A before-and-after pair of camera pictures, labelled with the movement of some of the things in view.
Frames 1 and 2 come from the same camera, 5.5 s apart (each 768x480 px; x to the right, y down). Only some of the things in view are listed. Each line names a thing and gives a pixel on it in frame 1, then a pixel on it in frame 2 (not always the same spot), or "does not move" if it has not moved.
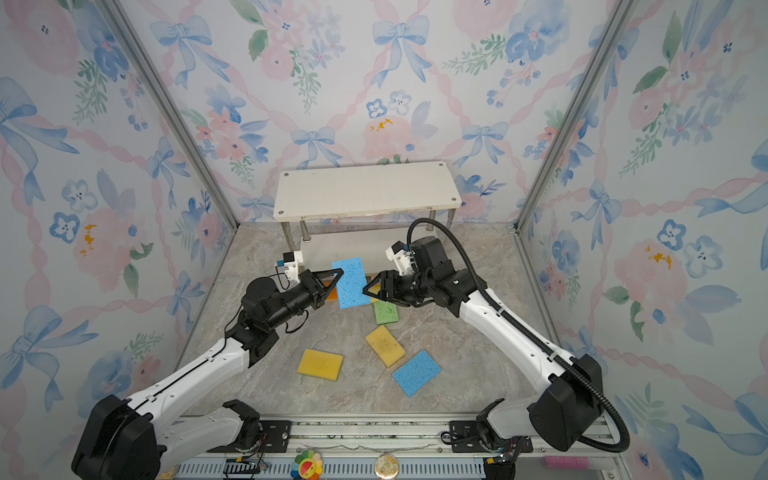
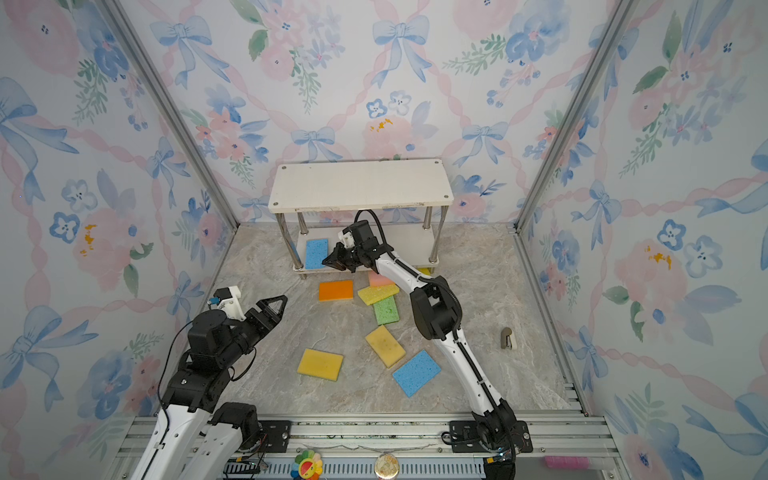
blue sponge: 351,283 → 316,252
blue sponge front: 416,373 does not move
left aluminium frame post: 152,66 does not move
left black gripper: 315,292 → 267,313
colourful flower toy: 307,466 does not move
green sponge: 385,312 does not move
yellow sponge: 385,346 does not move
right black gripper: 384,294 → 335,260
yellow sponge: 321,364 does not move
